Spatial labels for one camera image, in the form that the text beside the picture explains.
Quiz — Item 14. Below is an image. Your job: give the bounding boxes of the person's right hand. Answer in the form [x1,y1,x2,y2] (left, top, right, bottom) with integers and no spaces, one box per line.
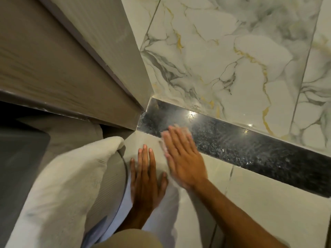
[160,125,209,191]

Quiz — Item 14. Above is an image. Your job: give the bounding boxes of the person's left hand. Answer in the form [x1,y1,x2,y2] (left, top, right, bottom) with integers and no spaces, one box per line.
[129,144,169,212]

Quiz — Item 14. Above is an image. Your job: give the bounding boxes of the white cleaning cloth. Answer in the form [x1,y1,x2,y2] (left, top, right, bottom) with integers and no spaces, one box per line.
[158,123,198,189]

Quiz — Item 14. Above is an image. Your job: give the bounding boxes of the person's right forearm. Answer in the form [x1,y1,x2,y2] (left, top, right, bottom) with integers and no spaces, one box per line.
[192,178,291,248]

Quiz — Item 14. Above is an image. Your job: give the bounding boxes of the person's beige trousers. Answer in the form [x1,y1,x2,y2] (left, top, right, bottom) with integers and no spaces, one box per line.
[92,228,164,248]

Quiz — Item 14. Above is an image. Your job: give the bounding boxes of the white folded towel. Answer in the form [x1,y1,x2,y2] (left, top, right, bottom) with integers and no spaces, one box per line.
[4,136,126,248]

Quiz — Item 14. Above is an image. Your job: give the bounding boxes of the grey wooden door jamb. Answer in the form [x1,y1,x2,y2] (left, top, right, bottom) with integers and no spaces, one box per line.
[0,0,155,131]

